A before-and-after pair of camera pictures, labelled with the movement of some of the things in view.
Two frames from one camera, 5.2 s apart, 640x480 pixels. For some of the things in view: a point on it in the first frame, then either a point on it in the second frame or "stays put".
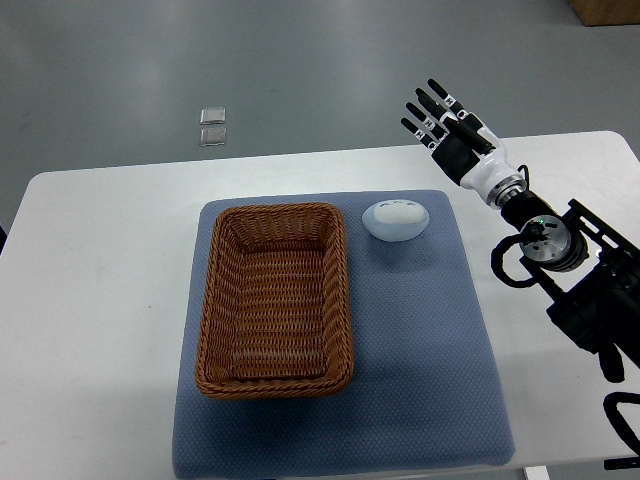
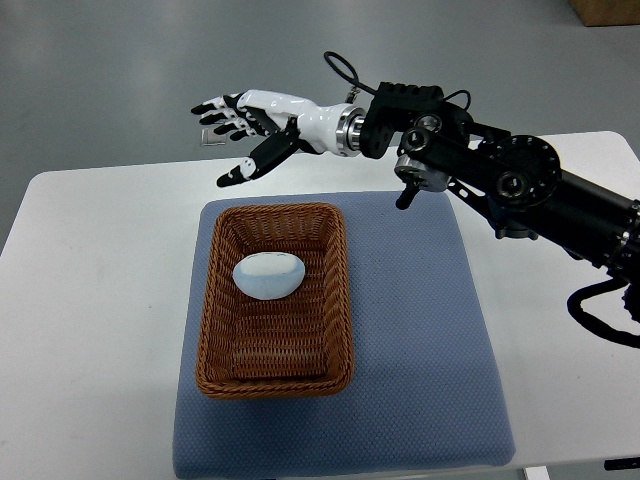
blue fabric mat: (423, 393) stays put
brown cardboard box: (607, 12) stays put
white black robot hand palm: (481, 172) to (334, 128)
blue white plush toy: (395, 220) to (268, 275)
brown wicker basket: (275, 313) stays put
